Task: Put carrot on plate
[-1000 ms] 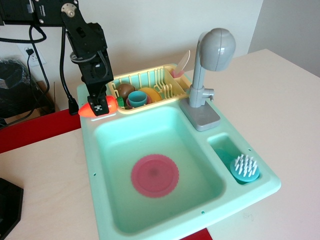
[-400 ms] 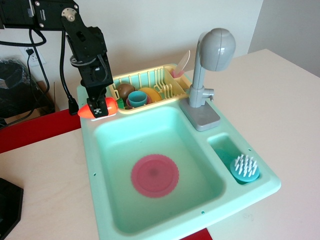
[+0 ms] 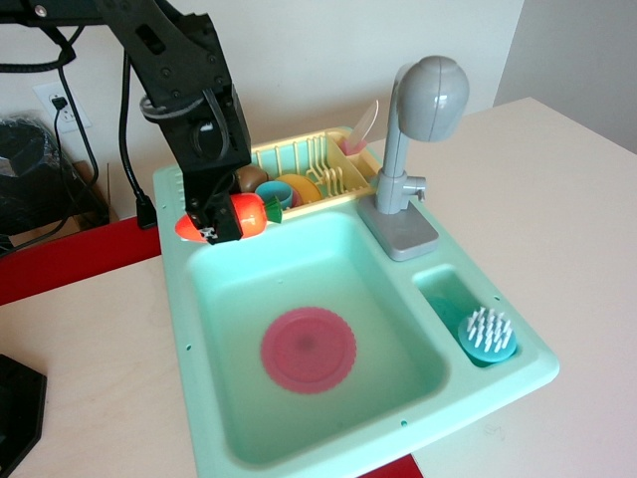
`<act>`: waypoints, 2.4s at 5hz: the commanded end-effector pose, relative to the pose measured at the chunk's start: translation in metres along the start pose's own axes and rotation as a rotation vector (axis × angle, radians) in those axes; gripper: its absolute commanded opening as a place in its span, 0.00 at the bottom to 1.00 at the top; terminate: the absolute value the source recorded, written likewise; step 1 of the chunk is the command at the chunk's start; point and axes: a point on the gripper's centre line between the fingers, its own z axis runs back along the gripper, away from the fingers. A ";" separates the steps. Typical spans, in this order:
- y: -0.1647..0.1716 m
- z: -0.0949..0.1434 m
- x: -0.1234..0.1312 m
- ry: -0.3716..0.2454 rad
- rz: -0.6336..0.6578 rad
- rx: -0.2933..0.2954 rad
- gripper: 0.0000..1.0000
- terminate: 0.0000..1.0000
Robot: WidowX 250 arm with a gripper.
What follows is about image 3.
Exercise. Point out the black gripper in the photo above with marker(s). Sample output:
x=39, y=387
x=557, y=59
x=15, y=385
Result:
x=209, y=138

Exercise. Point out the orange toy carrot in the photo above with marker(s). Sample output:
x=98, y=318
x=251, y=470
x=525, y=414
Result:
x=253, y=214

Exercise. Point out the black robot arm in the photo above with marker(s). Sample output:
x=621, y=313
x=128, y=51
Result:
x=190, y=94

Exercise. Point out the yellow toy plate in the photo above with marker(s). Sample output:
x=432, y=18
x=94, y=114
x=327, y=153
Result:
x=304, y=187

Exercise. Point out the pink toy plate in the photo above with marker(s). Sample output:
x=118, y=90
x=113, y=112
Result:
x=308, y=350

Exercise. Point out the brown toy mushroom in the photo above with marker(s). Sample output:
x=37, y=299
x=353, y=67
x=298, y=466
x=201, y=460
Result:
x=250, y=177

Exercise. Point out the teal toy cup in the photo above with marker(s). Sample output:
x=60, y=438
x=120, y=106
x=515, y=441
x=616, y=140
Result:
x=275, y=189

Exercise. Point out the pink toy bowl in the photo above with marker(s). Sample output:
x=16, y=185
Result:
x=297, y=201

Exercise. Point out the yellow dish rack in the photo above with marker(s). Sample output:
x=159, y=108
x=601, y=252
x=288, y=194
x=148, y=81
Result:
x=317, y=156

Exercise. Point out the mint green toy sink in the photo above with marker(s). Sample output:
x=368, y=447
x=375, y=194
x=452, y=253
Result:
x=411, y=383

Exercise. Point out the black base block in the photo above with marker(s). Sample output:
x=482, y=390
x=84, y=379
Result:
x=23, y=398

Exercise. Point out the teal scrub brush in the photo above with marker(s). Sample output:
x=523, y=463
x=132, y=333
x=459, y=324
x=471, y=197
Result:
x=487, y=336

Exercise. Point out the white wall outlet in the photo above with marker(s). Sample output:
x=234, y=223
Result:
x=57, y=104

